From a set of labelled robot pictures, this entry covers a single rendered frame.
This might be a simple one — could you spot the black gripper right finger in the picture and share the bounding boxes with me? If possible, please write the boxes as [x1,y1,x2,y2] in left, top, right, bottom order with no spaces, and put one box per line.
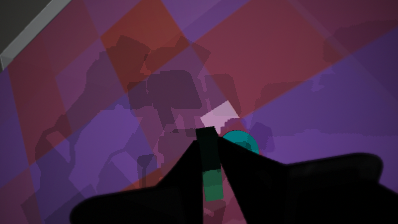
[217,136,384,224]

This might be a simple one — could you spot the teal circle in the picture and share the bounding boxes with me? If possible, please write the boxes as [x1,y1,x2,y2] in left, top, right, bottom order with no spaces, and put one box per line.
[223,130,259,154]

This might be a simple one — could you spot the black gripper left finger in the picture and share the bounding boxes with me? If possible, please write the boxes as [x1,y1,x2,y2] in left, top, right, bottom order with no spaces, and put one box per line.
[70,140,203,224]

